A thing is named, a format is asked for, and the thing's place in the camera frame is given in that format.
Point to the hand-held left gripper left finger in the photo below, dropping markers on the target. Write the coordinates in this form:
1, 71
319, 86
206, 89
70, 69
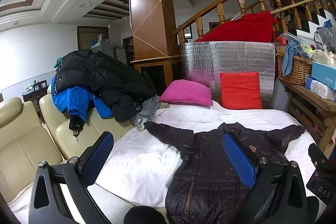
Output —
97, 159

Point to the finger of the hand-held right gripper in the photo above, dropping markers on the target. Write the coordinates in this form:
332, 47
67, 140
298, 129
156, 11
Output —
319, 154

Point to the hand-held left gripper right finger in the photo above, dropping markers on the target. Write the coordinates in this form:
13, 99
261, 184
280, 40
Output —
239, 159

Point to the black quilted jacket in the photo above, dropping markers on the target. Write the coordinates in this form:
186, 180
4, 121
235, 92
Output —
207, 161

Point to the wooden side table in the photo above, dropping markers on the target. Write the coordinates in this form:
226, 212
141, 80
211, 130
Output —
312, 111

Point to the white bed blanket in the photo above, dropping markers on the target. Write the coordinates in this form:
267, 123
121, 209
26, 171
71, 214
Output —
147, 161

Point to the blue jacket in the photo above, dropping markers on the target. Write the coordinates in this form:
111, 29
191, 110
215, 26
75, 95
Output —
76, 99

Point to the tissue pack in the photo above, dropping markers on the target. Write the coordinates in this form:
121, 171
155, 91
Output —
321, 90

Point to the red pillow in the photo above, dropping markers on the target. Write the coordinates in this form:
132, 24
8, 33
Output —
240, 91

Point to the grey garment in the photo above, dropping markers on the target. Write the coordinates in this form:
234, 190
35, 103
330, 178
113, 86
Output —
149, 108

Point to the cream leather sofa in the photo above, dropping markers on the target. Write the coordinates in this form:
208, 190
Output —
23, 145

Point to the teal cardboard box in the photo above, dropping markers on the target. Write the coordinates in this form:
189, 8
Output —
324, 74

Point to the pink pillow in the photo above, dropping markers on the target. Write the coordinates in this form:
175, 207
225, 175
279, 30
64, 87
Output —
187, 92

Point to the black puffer coat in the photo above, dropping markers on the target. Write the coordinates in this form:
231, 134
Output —
105, 74

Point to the wicker basket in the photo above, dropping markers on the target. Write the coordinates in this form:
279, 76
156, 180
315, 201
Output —
296, 71

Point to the dark wooden chair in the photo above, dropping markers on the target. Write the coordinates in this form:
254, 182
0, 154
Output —
40, 87

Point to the white plastic bag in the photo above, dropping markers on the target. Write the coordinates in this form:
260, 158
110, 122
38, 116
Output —
324, 56

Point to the blue cloth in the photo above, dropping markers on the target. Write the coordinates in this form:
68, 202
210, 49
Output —
290, 56

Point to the green cloth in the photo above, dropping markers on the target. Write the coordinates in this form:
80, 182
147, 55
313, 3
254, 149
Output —
58, 61

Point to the silver foil insulation board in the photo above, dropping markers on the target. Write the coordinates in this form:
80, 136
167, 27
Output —
199, 61

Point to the grey refrigerator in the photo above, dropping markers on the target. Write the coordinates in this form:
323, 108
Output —
107, 48

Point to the grey plastic bag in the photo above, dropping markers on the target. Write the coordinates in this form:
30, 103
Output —
325, 37

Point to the wooden slatted door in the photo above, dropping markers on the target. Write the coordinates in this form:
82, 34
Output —
88, 36

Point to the large red cloth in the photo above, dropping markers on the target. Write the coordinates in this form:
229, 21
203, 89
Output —
241, 28

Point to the wooden stair banister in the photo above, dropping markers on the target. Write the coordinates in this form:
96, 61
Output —
223, 3

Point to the wooden pillar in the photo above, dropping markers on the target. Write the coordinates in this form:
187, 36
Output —
149, 11

